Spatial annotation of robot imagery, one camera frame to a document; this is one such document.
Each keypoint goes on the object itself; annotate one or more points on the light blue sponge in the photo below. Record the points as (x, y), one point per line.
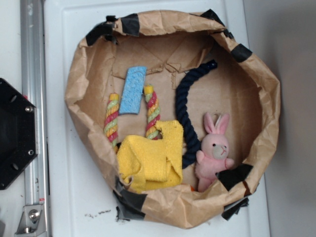
(133, 90)

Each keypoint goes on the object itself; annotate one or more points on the yellow cloth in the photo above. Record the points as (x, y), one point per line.
(146, 164)

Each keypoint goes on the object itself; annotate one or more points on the pink plush bunny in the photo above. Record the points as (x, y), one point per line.
(212, 158)

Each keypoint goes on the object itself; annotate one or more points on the brown paper bag bin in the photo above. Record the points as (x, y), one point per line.
(194, 66)

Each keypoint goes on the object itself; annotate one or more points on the aluminium extrusion rail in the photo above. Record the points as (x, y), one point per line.
(34, 87)

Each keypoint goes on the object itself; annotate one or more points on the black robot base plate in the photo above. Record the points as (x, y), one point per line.
(17, 134)

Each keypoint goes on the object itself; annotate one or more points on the metal corner bracket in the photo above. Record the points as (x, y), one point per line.
(32, 222)

